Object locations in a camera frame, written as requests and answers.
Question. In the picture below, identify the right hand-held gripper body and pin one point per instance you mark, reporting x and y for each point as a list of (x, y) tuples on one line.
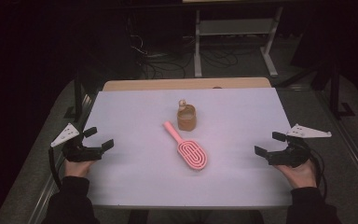
[(287, 155)]

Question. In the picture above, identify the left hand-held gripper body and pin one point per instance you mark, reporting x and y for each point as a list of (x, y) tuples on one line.
[(80, 153)]

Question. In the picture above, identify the black metal stand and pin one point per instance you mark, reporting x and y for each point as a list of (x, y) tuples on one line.
[(335, 93)]

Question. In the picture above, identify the white table cover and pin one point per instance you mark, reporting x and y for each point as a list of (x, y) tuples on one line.
[(136, 109)]

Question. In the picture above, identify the person's right hand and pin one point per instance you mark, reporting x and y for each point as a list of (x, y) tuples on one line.
[(301, 175)]

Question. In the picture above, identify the white metal stand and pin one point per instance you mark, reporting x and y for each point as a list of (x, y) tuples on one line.
[(236, 27)]

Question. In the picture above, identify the brown cup with small figure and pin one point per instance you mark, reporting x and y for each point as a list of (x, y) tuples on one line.
[(186, 122)]

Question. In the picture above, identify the pink hairbrush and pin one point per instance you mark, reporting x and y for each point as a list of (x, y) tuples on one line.
[(192, 154)]

